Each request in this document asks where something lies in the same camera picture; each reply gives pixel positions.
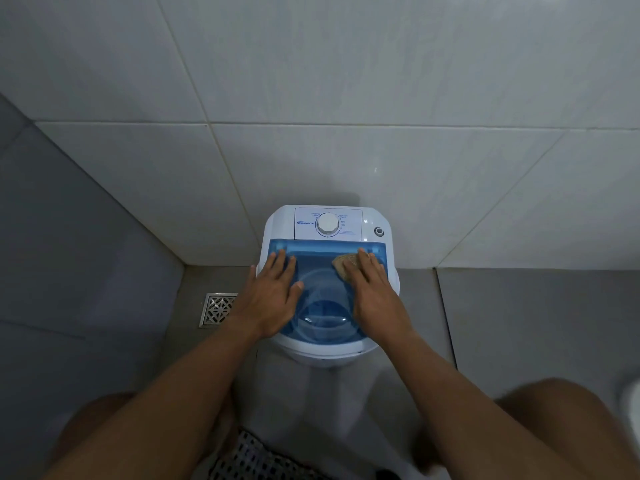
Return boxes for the person's left leg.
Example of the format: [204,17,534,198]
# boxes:
[49,392,238,480]

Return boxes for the person's leg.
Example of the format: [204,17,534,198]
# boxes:
[49,392,238,480]
[494,378,640,480]

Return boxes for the brown scrubbing sponge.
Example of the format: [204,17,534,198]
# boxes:
[331,253,362,283]

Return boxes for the white small washing machine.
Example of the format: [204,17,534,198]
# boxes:
[252,205,427,470]

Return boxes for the black white patterned shorts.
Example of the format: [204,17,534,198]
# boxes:
[207,428,331,480]

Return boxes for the person's left hand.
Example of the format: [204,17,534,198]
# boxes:
[230,249,305,341]

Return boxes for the person's right hand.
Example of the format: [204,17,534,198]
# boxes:
[342,249,417,348]

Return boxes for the person's left forearm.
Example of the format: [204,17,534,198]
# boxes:
[47,317,267,480]

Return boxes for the blue transparent washer lid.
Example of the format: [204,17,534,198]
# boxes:
[267,238,389,342]

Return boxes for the person's right forearm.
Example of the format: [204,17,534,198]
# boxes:
[379,331,608,480]

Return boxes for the person's right leg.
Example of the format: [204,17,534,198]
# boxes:
[494,378,640,480]

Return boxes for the metal square floor drain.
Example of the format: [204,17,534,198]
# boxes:
[199,293,239,328]

